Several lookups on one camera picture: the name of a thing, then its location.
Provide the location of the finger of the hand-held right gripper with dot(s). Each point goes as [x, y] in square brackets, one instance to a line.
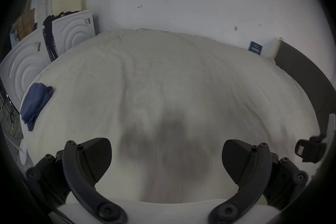
[311, 150]

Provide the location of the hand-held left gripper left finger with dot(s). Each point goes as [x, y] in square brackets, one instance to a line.
[78, 178]

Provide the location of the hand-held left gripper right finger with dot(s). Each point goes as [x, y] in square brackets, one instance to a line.
[252, 178]

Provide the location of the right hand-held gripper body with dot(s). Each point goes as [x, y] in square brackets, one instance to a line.
[331, 125]

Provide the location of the dark padded headboard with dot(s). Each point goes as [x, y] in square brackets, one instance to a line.
[307, 73]

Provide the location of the dark blue garment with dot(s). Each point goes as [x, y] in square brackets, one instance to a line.
[34, 102]

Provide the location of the dark blue card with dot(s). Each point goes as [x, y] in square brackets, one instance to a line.
[255, 48]

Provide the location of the white washing machine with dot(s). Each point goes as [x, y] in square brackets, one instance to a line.
[21, 68]
[72, 32]

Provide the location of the black cloth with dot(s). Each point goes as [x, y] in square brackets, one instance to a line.
[48, 34]

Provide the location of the brown carton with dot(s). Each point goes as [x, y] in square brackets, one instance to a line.
[25, 24]

